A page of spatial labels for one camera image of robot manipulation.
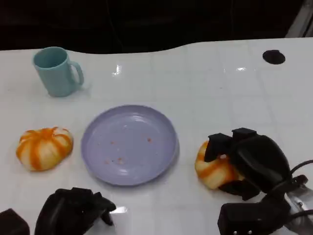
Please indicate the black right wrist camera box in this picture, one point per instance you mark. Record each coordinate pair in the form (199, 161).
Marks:
(252, 218)

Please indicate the orange white toy bread roll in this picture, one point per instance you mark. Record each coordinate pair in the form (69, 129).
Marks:
(44, 149)
(215, 172)

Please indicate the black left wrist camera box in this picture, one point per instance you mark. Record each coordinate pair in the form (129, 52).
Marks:
(12, 222)

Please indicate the grey metal frame post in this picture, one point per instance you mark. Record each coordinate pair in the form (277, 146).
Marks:
(302, 19)

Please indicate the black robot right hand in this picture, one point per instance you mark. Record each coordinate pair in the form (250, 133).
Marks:
(261, 161)

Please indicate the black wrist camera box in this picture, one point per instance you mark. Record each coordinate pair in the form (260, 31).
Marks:
(252, 218)
(12, 222)

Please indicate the lilac plate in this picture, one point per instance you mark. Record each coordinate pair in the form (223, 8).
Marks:
(129, 147)

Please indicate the black round table grommet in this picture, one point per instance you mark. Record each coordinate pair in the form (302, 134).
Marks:
(274, 56)

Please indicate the pale green mug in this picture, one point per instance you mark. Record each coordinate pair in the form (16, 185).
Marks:
(56, 77)

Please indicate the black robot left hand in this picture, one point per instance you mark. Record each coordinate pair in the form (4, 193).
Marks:
(66, 210)

